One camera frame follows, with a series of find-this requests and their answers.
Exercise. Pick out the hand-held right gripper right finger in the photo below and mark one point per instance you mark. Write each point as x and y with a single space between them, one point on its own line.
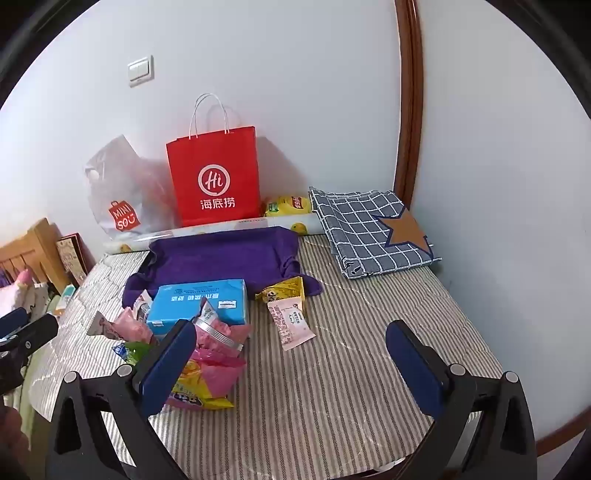
413 369

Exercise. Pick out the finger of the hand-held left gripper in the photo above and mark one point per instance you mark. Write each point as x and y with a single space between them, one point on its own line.
34 334
14 323

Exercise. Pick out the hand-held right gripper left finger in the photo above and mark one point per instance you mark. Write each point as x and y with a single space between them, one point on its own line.
159 369

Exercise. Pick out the purple towel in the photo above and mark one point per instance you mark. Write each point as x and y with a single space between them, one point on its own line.
221 258

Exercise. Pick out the yellow snack packet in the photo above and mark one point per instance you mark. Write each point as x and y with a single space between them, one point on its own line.
286 288

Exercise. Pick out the person's left hand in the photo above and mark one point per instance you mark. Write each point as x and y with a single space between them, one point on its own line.
10 431

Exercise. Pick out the pink white plush toy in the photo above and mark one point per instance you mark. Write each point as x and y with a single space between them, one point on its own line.
23 279

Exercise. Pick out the blue snack packet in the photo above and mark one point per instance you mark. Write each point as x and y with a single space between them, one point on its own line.
119 349

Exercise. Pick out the white teal tube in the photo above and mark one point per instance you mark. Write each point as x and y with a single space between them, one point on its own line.
67 297

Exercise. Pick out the white red snack packet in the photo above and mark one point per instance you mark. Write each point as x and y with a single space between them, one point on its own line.
142 307

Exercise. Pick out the striped bed mattress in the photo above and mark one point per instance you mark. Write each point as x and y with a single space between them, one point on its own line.
346 369

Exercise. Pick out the blue tissue pack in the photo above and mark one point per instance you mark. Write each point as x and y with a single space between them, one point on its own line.
194 304

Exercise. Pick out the wooden headboard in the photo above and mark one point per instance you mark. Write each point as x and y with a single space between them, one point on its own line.
37 249

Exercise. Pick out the brown patterned box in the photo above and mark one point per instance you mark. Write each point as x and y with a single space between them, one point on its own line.
74 258

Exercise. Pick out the pink white dotted snack packet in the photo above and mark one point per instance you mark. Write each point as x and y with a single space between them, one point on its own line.
291 323

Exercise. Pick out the checked folded cloth with star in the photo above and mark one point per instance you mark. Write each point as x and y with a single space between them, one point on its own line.
355 230

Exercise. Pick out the brown wooden baseboard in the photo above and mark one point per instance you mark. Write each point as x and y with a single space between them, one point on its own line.
563 438

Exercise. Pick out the white plastic bag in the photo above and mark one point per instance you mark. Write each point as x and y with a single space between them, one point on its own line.
115 184

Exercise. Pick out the lemon print paper roll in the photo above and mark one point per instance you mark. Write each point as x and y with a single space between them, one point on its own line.
304 228

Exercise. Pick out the yellow drink pack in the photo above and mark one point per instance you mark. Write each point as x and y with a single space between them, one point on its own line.
286 206

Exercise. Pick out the red paper bag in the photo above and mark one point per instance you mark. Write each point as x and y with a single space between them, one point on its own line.
212 161

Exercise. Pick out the brown wooden door frame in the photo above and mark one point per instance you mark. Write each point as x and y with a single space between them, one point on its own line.
411 92

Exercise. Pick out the white light switch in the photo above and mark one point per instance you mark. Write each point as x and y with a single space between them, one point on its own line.
141 71

